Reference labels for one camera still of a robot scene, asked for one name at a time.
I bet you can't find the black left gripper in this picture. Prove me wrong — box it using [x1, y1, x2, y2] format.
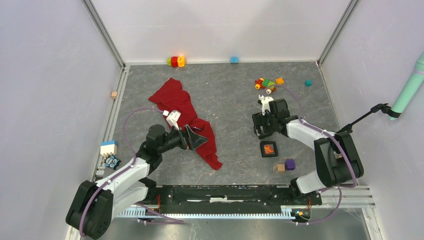
[158, 123, 207, 154]

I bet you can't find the black square display box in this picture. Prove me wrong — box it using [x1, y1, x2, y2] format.
[259, 141, 279, 158]

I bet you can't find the orange flower brooch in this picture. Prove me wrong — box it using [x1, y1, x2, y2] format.
[263, 144, 275, 156]

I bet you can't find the red garment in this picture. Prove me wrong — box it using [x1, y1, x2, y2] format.
[148, 77, 223, 171]

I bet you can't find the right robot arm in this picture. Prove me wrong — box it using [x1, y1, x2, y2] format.
[252, 95, 364, 204]

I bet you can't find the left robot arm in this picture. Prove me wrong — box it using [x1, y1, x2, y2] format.
[65, 124, 208, 240]

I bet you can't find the colourful toy brick car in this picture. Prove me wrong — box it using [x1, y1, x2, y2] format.
[254, 78, 277, 95]

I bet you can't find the orange toy brick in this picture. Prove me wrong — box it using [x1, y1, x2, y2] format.
[275, 77, 285, 85]

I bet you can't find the tan wooden cube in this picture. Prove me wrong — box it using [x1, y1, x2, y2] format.
[276, 163, 286, 173]

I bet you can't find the purple cube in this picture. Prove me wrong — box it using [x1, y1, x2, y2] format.
[284, 158, 296, 171]

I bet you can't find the teal cube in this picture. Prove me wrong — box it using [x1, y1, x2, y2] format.
[304, 79, 313, 87]

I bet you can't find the blue dome block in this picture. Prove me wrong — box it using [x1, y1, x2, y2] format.
[229, 56, 240, 64]

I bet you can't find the green red orange toy stack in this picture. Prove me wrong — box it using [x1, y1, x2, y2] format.
[167, 55, 186, 68]

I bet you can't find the blue owl toy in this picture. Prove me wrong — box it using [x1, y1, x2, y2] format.
[102, 155, 122, 170]

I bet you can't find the blue white block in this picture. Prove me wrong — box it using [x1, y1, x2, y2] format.
[99, 140, 118, 157]

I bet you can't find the black mini tripod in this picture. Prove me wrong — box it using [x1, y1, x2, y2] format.
[337, 103, 391, 133]

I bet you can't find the mint green tube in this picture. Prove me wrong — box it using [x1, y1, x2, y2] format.
[388, 53, 424, 121]

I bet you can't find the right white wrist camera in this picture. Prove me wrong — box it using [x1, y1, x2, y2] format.
[258, 95, 274, 116]

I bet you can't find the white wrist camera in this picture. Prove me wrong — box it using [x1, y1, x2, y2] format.
[258, 95, 274, 116]
[162, 110, 181, 130]

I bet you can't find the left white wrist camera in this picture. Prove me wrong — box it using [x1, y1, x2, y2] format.
[162, 110, 181, 130]

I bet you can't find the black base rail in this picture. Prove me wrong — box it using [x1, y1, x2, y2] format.
[140, 184, 322, 214]

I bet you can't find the small wooden cube on rail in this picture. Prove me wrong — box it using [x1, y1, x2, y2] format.
[110, 91, 118, 100]

